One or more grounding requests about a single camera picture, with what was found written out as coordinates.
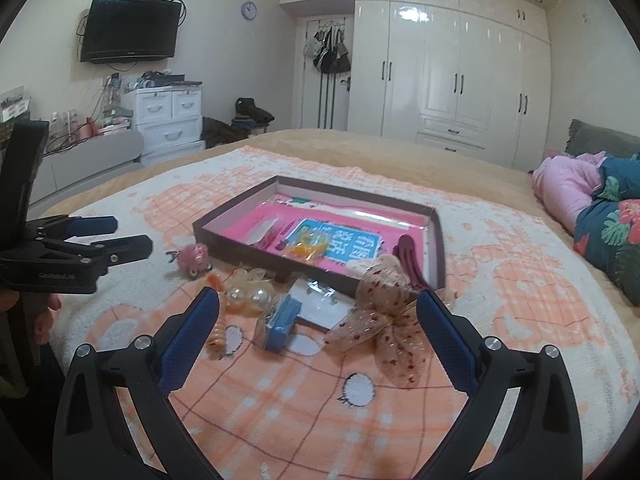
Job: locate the maroon large hair clip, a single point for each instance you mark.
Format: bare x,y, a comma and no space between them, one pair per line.
405,252

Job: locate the dark clothes pile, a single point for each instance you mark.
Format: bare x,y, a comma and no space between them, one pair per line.
248,119

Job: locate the pink quilted jacket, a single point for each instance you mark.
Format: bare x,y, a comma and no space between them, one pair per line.
565,184

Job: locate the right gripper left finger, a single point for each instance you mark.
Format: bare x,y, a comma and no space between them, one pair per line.
91,437

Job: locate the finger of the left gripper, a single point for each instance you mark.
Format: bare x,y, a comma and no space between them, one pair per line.
57,231
115,254

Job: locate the white earring card bag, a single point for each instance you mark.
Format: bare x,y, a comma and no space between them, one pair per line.
320,305

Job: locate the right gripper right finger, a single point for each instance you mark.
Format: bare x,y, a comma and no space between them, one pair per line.
543,438

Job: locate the blue box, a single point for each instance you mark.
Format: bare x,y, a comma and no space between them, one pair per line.
274,326

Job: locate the white wardrobe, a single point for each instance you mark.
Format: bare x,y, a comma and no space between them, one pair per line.
471,77

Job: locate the round wall clock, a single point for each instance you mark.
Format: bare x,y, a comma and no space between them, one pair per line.
249,10

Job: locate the pink fluffy pompom hair clip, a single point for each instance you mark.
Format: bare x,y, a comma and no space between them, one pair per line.
193,260

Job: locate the beige bed sheet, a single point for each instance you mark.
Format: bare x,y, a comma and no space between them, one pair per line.
359,159

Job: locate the beige dotted mesh bow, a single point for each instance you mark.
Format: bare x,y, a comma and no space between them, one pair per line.
384,316

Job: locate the pearl ball hair clip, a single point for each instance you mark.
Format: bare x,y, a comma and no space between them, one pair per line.
248,291

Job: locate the yellow items plastic bag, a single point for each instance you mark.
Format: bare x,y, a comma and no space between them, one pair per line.
306,245

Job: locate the black wall television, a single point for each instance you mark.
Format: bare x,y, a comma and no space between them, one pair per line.
122,31

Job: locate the white plastic drawer cabinet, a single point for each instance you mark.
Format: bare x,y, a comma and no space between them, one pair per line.
169,119

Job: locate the hanging handbags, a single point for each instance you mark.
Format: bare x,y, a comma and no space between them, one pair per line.
328,50

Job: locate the brown shallow cardboard box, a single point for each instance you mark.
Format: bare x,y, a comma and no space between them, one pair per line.
207,231

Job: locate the grey pillow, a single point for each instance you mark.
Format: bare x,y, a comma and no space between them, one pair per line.
585,138

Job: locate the grey bench seat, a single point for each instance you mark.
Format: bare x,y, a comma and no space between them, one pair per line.
88,164

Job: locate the left hand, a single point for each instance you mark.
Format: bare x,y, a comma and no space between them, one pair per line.
44,321

